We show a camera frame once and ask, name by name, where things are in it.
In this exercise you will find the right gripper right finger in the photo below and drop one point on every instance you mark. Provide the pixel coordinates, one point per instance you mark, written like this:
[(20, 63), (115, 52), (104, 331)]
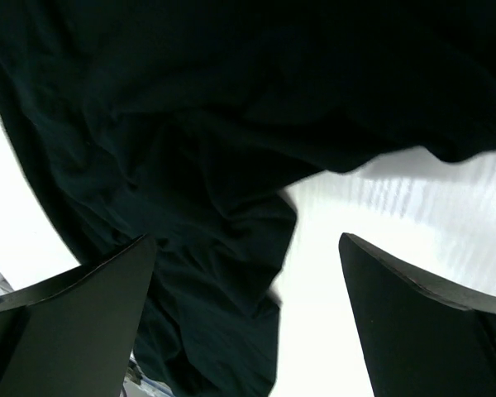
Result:
[(420, 334)]

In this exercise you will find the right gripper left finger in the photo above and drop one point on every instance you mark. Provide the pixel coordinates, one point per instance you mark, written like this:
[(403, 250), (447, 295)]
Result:
[(72, 335)]

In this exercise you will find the black t shirt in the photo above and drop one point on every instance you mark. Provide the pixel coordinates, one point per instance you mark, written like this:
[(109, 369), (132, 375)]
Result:
[(185, 120)]

